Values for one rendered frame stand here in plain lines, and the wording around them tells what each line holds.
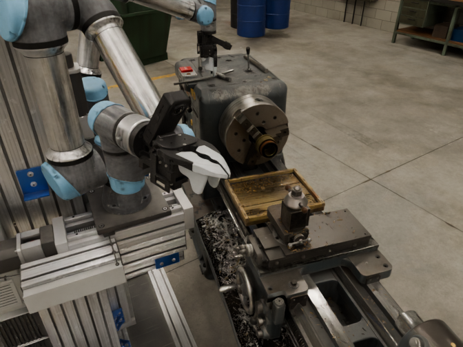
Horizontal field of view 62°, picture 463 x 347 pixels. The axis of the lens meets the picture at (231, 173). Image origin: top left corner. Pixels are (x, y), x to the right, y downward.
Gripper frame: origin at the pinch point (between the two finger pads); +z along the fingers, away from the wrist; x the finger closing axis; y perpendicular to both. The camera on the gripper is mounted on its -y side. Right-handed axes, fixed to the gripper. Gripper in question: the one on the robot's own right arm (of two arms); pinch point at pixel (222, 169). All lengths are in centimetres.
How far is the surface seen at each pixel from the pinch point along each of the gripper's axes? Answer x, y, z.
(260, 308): -43, 72, -16
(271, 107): -97, 24, -62
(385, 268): -77, 58, 10
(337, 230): -75, 51, -9
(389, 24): -827, 32, -309
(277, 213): -62, 48, -27
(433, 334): -38, 39, 32
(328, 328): -47, 66, 7
